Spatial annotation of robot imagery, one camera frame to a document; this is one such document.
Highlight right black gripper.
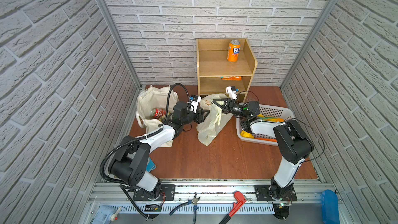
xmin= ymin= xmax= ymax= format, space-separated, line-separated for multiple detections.
xmin=214 ymin=100 xmax=250 ymax=120

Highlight cream plastic grocery bag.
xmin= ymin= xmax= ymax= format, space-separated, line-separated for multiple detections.
xmin=197 ymin=93 xmax=233 ymax=146

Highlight red cola can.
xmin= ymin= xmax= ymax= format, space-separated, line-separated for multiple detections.
xmin=150 ymin=108 xmax=166 ymax=119

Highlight white floral canvas tote bag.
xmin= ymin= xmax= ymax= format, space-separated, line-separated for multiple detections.
xmin=136 ymin=85 xmax=171 ymax=133

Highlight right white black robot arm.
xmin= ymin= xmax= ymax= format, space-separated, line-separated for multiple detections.
xmin=212 ymin=98 xmax=314 ymax=201

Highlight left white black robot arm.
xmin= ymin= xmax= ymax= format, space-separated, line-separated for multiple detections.
xmin=100 ymin=102 xmax=210 ymax=199

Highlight orange Fox's candy bag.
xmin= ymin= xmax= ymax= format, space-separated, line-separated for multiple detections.
xmin=221 ymin=76 xmax=242 ymax=81

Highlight yellow lemon toy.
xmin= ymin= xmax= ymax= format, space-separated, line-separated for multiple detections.
xmin=240 ymin=131 xmax=254 ymax=139

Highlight wooden shelf unit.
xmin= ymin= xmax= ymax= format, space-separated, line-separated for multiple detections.
xmin=196 ymin=38 xmax=258 ymax=102

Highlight white plastic basket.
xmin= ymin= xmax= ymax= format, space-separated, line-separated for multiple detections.
xmin=236 ymin=104 xmax=295 ymax=146

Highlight orange Fanta can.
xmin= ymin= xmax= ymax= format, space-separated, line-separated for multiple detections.
xmin=227 ymin=39 xmax=240 ymax=62

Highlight grey blue work glove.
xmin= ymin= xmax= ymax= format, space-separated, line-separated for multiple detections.
xmin=146 ymin=158 xmax=157 ymax=172

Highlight red black clamp tool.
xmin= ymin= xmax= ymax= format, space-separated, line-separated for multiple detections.
xmin=219 ymin=191 xmax=247 ymax=224

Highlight white spray bottle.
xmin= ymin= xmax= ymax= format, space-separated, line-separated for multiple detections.
xmin=91 ymin=205 xmax=122 ymax=224

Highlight blue plastic container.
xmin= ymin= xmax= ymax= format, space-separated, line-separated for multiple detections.
xmin=321 ymin=190 xmax=340 ymax=224

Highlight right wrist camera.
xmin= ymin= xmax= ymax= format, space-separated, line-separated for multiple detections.
xmin=226 ymin=86 xmax=239 ymax=100

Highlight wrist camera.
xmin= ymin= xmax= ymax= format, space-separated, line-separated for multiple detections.
xmin=189 ymin=95 xmax=202 ymax=114
xmin=226 ymin=86 xmax=239 ymax=100

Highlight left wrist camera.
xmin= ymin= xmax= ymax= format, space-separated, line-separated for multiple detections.
xmin=189 ymin=95 xmax=202 ymax=114

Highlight black corrugated cable hose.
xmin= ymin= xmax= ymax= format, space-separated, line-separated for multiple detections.
xmin=99 ymin=82 xmax=190 ymax=185

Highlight blue handled pliers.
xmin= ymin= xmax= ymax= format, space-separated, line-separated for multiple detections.
xmin=169 ymin=194 xmax=201 ymax=224

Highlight aluminium mounting rail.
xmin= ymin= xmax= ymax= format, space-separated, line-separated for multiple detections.
xmin=85 ymin=179 xmax=336 ymax=215

